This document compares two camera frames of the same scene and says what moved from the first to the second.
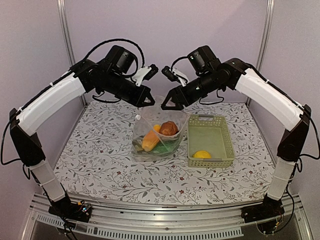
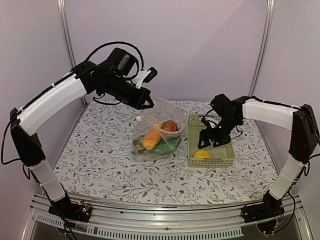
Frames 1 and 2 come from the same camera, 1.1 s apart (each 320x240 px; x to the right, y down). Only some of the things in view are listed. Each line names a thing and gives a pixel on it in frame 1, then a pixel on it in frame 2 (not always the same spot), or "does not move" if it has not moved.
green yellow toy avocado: x=138 y=145 does not move
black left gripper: x=138 y=101 does not move
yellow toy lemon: x=202 y=154 does not move
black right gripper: x=175 y=93 → x=203 y=134
